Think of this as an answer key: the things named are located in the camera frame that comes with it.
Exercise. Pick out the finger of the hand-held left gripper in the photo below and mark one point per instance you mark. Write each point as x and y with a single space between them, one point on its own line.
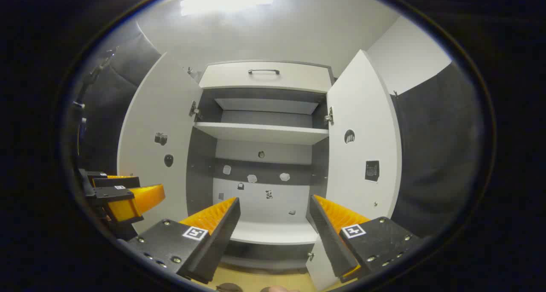
140 200
115 182

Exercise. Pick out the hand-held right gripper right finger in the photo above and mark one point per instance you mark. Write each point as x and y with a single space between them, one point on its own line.
328 236

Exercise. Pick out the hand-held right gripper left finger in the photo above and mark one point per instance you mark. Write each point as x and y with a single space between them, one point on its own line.
222 232

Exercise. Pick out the white shoe cabinet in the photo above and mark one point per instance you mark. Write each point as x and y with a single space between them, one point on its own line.
260 236

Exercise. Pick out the white cabinet door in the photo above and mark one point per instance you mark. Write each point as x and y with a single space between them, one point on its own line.
362 108
158 104

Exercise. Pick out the white cabinet shelf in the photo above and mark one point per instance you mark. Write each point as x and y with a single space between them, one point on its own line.
260 132

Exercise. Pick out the white cabinet drawer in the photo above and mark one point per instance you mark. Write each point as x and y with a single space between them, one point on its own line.
230 76

